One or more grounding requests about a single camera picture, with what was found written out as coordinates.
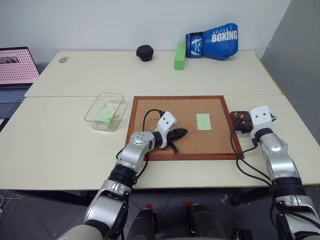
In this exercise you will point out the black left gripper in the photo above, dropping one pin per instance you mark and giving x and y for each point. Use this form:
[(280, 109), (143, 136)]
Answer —
[(173, 135)]

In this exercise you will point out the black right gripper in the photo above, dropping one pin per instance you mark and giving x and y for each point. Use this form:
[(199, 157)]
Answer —
[(246, 120)]

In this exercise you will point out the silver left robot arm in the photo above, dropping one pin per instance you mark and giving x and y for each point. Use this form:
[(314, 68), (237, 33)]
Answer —
[(136, 152)]

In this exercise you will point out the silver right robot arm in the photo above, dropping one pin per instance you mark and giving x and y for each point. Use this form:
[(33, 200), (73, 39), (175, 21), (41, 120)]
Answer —
[(277, 155)]

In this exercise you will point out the dark small tray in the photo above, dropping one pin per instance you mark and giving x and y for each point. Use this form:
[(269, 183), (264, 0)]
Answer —
[(233, 115)]

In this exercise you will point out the green sticky note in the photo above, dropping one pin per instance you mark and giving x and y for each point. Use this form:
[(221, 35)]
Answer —
[(203, 121)]

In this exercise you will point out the clear plastic box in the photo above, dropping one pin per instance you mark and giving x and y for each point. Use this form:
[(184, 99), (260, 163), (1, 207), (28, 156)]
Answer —
[(100, 100)]

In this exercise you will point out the small red tab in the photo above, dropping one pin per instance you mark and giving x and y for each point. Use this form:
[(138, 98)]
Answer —
[(149, 206)]

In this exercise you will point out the crumpled green notes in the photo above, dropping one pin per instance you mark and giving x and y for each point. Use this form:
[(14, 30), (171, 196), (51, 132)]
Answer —
[(106, 115)]

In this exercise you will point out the green foam block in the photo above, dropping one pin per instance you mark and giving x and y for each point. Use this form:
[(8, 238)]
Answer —
[(179, 58)]

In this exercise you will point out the blue boxing glove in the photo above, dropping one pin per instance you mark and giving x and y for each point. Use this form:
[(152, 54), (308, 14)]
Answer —
[(220, 42)]

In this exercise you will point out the dark rounded shape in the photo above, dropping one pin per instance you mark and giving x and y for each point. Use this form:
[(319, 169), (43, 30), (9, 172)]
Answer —
[(203, 222), (143, 225)]

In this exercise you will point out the black round zipper case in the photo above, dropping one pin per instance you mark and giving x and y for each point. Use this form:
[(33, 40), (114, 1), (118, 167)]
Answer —
[(144, 53)]

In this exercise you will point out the beige robot torso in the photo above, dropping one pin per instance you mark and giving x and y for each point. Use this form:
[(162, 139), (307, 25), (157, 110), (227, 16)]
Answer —
[(80, 232)]

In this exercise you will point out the small grey oval object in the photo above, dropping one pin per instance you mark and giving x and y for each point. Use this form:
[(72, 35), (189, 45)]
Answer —
[(64, 60)]

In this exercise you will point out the open laptop with pink screen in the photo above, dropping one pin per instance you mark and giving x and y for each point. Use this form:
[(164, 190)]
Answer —
[(15, 67)]

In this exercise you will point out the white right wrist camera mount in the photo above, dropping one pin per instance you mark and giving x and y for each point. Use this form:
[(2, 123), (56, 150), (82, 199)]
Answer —
[(261, 117)]

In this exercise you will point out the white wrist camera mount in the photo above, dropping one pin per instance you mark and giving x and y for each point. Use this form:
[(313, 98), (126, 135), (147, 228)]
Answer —
[(261, 117), (166, 121)]

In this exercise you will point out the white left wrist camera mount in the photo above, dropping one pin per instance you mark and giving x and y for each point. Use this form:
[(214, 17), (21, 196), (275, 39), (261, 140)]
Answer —
[(166, 121)]

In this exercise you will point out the cork board with wooden frame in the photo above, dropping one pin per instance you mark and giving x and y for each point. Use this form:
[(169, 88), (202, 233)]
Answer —
[(160, 105)]

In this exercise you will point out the black table frame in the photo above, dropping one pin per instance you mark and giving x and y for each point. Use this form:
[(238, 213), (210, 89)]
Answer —
[(75, 196)]

